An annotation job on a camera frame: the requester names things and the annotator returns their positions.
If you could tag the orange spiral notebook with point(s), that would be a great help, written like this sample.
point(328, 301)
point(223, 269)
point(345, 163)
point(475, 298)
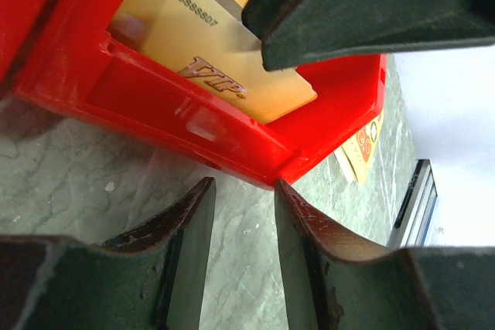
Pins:
point(355, 155)

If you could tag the red bin with gold cards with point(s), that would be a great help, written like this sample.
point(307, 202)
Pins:
point(78, 70)

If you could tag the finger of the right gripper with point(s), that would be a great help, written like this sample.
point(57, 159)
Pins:
point(300, 32)

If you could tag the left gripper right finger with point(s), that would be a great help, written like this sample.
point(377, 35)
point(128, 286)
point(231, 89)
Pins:
point(333, 278)

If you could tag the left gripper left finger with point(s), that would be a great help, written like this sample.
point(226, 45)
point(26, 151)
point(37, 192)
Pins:
point(149, 277)

